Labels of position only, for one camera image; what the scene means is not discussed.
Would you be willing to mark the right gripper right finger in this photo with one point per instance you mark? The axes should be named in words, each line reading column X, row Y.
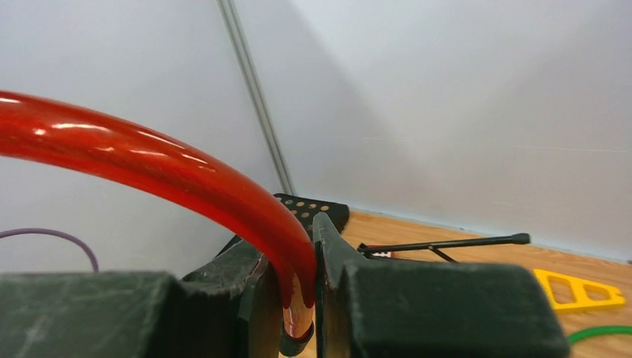
column 382, row 308

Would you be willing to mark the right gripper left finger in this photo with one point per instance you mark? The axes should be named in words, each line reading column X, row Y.
column 229, row 307

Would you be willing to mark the red cable lock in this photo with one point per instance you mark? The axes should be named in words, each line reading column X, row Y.
column 83, row 140

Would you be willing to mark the red label card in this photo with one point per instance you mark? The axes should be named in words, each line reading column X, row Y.
column 372, row 252

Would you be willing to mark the black perforated music stand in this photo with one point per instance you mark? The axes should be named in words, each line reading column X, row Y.
column 305, row 209

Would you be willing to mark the yellow plastic triangle piece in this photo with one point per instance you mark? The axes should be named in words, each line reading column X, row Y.
column 585, row 295

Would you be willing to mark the green cable lock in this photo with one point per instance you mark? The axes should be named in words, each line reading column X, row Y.
column 592, row 332

